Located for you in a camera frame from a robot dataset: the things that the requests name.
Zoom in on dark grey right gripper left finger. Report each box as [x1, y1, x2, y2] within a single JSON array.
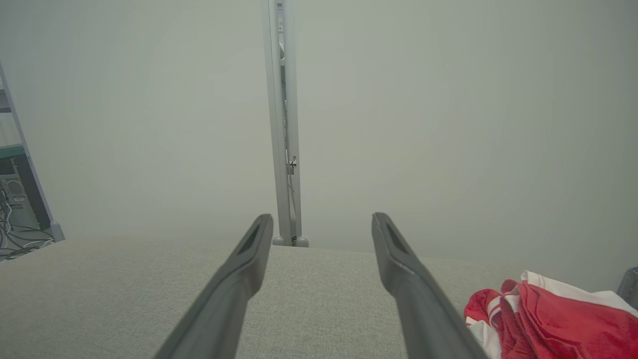
[[152, 214, 274, 359]]

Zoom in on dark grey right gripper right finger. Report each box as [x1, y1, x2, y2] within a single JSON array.
[[371, 213, 489, 359]]

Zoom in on red white-lined Bulls shorts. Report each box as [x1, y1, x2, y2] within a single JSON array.
[[498, 271, 638, 359]]

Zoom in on grey fabric covered table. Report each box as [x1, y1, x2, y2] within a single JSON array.
[[0, 237, 638, 359]]

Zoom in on black computer tower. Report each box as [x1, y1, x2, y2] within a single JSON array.
[[0, 172, 40, 230]]

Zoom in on grey shelf frame post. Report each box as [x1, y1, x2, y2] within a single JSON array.
[[0, 62, 66, 243]]

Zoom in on grey round-footed partition post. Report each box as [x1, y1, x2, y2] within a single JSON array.
[[263, 0, 310, 248]]

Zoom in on grey bracket-footed partition post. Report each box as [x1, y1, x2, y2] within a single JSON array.
[[617, 267, 638, 311]]

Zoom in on tangled cable bundle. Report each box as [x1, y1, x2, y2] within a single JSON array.
[[0, 192, 56, 261]]

